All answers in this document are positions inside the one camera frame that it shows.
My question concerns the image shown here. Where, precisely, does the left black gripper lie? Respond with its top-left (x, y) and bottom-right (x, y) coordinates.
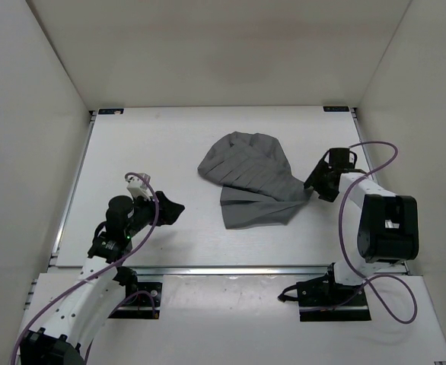
top-left (128, 187), bottom-right (186, 233)

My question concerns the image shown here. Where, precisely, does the grey pleated skirt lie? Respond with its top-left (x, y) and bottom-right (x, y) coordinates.
top-left (197, 132), bottom-right (311, 229)

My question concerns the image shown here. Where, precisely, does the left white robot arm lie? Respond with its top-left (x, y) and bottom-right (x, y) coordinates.
top-left (11, 191), bottom-right (185, 364)

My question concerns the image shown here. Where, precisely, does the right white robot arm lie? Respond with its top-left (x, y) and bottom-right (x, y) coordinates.
top-left (304, 148), bottom-right (419, 305)

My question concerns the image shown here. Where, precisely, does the right blue corner label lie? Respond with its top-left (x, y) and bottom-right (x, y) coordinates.
top-left (323, 106), bottom-right (350, 113)

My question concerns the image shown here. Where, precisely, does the blue corner label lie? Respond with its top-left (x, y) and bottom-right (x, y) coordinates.
top-left (323, 106), bottom-right (350, 113)
top-left (97, 108), bottom-right (124, 115)

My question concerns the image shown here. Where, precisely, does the left blue corner label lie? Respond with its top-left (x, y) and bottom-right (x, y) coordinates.
top-left (97, 108), bottom-right (124, 115)

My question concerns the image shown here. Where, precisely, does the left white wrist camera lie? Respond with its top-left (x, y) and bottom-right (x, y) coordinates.
top-left (125, 173), bottom-right (151, 200)

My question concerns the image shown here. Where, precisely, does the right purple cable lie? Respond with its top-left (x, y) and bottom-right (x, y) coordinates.
top-left (298, 141), bottom-right (418, 325)

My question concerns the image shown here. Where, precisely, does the purple cable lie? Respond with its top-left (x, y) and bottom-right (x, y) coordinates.
top-left (11, 173), bottom-right (161, 365)
top-left (298, 141), bottom-right (418, 325)

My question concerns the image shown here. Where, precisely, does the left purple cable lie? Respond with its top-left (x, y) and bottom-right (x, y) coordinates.
top-left (11, 173), bottom-right (161, 365)

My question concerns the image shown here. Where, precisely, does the aluminium front rail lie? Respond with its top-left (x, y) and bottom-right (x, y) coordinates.
top-left (134, 265), bottom-right (327, 276)

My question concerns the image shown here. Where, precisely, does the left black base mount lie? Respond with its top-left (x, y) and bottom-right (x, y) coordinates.
top-left (109, 267), bottom-right (163, 320)

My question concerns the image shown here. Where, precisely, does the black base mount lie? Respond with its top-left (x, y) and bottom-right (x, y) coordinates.
top-left (109, 267), bottom-right (163, 320)
top-left (278, 265), bottom-right (371, 322)

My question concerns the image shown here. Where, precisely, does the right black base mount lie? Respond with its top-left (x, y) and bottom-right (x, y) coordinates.
top-left (278, 265), bottom-right (371, 322)

